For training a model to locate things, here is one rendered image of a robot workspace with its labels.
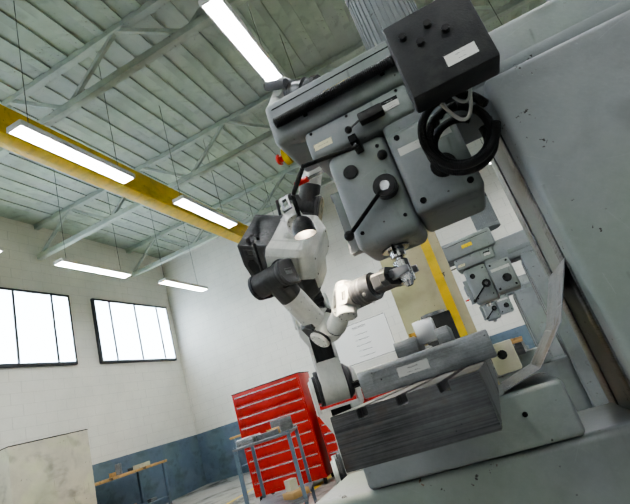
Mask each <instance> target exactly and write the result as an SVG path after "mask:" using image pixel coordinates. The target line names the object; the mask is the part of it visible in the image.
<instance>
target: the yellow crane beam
mask: <svg viewBox="0 0 630 504"><path fill-rule="evenodd" d="M19 119H22V120H24V121H26V122H29V123H30V124H32V125H34V126H36V127H38V128H40V129H42V130H44V131H46V132H49V133H51V134H53V135H55V136H57V137H59V138H61V139H63V140H65V141H67V142H69V143H71V144H73V145H75V146H78V147H80V148H82V149H84V150H86V151H88V152H90V153H92V154H94V155H96V156H98V157H100V158H102V159H105V160H107V161H109V162H111V163H113V164H115V165H117V163H118V166H119V167H121V168H123V169H125V170H127V171H129V172H132V173H134V174H135V178H134V179H132V180H131V181H129V182H127V183H125V184H122V183H120V182H117V181H115V180H113V179H110V178H108V177H106V176H104V175H101V174H99V173H97V172H95V171H92V170H90V169H88V168H85V167H83V166H81V165H79V164H76V163H74V162H72V161H70V160H67V159H65V158H63V157H60V156H58V155H56V154H54V153H51V152H49V151H47V150H45V149H42V148H40V147H38V146H35V145H33V144H31V143H29V142H26V141H24V140H22V139H20V138H17V137H15V136H13V135H10V134H8V133H6V128H7V127H8V126H10V125H11V124H13V123H14V122H16V121H17V120H19ZM0 147H2V148H4V149H7V150H9V151H11V152H14V153H16V154H19V155H21V156H24V157H26V158H29V159H31V160H34V161H36V162H39V163H41V164H44V165H46V166H48V167H51V168H53V169H56V170H58V171H61V172H63V173H66V174H68V175H71V176H73V177H76V178H78V179H80V180H83V181H85V182H88V183H90V184H93V185H95V186H98V187H100V188H103V189H105V190H108V191H110V192H113V193H115V194H117V195H120V196H122V197H125V198H127V199H130V200H132V201H135V202H137V203H140V204H142V205H145V206H147V207H150V208H152V209H154V210H157V211H159V212H162V213H164V214H167V215H169V216H172V217H174V218H177V219H179V220H182V221H184V222H187V223H189V224H191V225H194V226H196V227H199V228H201V229H204V230H206V231H209V232H211V233H214V234H216V235H219V236H221V237H223V238H226V239H228V240H231V241H233V242H236V243H239V242H240V240H241V238H242V237H243V235H244V233H245V232H246V230H247V228H248V227H249V226H247V225H245V224H243V223H241V222H239V221H237V220H236V221H237V222H238V224H237V225H235V226H233V227H231V228H227V227H224V226H222V225H220V224H218V223H216V222H213V221H211V220H209V219H207V218H204V217H202V216H200V215H198V214H195V213H193V212H191V211H189V210H187V209H184V208H182V207H180V206H178V205H175V204H173V202H172V200H173V199H175V198H177V197H179V196H180V195H182V193H179V192H178V191H176V190H174V189H172V188H170V187H168V186H166V185H164V184H162V183H160V182H158V181H156V180H154V179H152V178H150V177H148V176H146V175H143V174H141V173H139V172H137V171H135V170H133V169H131V168H129V167H127V166H125V165H123V164H121V163H119V162H116V161H115V160H113V159H111V158H109V157H107V156H105V155H103V154H101V153H99V152H97V151H95V150H93V149H91V148H89V147H87V146H85V145H83V144H81V143H79V142H76V141H74V140H72V139H70V138H68V137H66V136H64V135H62V134H60V133H58V132H56V131H54V130H52V129H50V128H48V127H46V126H44V125H42V124H40V123H38V122H36V121H34V120H32V119H30V118H28V121H27V117H26V116H24V115H22V114H20V113H18V112H16V111H14V110H12V109H10V108H7V107H5V106H3V105H1V104H0Z"/></svg>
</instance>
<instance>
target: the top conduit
mask: <svg viewBox="0 0 630 504"><path fill-rule="evenodd" d="M394 66H396V65H395V62H394V60H393V58H392V56H391V55H389V56H387V58H386V57H385V59H384V58H383V60H381V61H379V62H377V63H375V64H374V65H372V66H370V67H368V68H366V69H364V70H362V71H360V72H359V73H357V74H355V75H353V76H351V77H349V78H348V79H346V80H344V81H342V82H340V83H338V84H337V85H335V86H333V87H331V88H329V89H328V90H327V89H326V91H325V90H324V92H321V93H319V94H317V95H315V96H314V97H312V98H310V99H308V100H307V101H305V102H303V103H301V104H300V105H298V106H295V107H293V108H291V109H290V110H288V111H286V112H285V113H283V114H281V115H279V116H278V117H277V116H276V117H275V118H273V123H274V125H275V127H276V128H280V127H282V126H284V125H285V124H287V123H289V122H291V121H292V120H293V121H294V120H295V119H297V118H299V117H300V116H302V115H303V117H306V116H307V115H308V114H307V112H309V111H311V110H314V108H315V109H316V108H318V107H319V106H321V105H323V104H325V103H326V102H328V101H330V100H332V99H334V98H335V97H337V96H339V95H341V94H344V92H345V93H346V91H347V92H348V91H349V90H351V89H353V88H355V87H357V86H359V85H361V84H362V83H364V82H366V81H368V80H370V79H372V78H374V77H375V76H377V75H379V74H380V76H383V75H385V73H384V72H385V71H387V70H389V69H391V68H392V67H394Z"/></svg>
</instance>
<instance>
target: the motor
mask: <svg viewBox="0 0 630 504"><path fill-rule="evenodd" d="M345 2H346V5H347V7H348V9H349V11H350V13H351V16H352V18H353V20H354V23H355V25H356V27H357V30H358V32H359V34H360V36H361V39H362V41H363V43H364V46H365V48H366V50H367V51H368V50H370V49H371V48H373V47H375V46H377V45H379V44H380V43H382V42H384V41H385V38H384V35H383V30H384V29H385V28H387V27H388V26H390V25H392V24H394V23H396V22H397V21H399V20H401V19H403V18H404V17H406V16H408V15H410V14H412V13H413V12H415V11H417V10H418V8H417V6H416V4H415V2H414V0H345Z"/></svg>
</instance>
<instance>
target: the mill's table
mask: <svg viewBox="0 0 630 504"><path fill-rule="evenodd" d="M330 420H331V423H332V427H333V430H334V433H335V437H336V440H337V443H338V447H339V450H340V453H341V457H342V460H343V463H344V467H345V470H346V472H347V473H349V472H352V471H356V470H359V469H363V468H367V467H370V466H374V465H378V464H381V463H385V462H388V461H392V460H396V459H399V458H403V457H407V456H410V455H414V454H417V453H421V452H425V451H428V450H432V449H436V448H439V447H443V446H447V445H450V444H454V443H457V442H461V441H465V440H468V439H472V438H476V437H479V436H483V435H486V434H490V433H494V432H497V431H501V430H502V420H501V410H500V399H499V389H498V378H497V374H496V372H495V369H494V367H493V365H492V362H491V360H490V359H489V360H485V361H482V362H479V363H476V364H473V365H470V366H467V367H464V368H461V369H458V370H454V371H451V372H448V373H445V374H442V375H439V376H436V377H433V378H430V379H426V380H423V381H420V382H417V383H414V384H411V385H408V386H405V387H402V388H399V389H396V390H393V391H391V392H389V393H386V394H384V395H382V396H379V397H377V398H375V399H372V400H370V401H368V402H365V403H363V404H361V405H358V406H356V407H354V408H351V409H349V410H347V411H344V412H342V413H339V414H337V415H335V416H332V417H331V418H330Z"/></svg>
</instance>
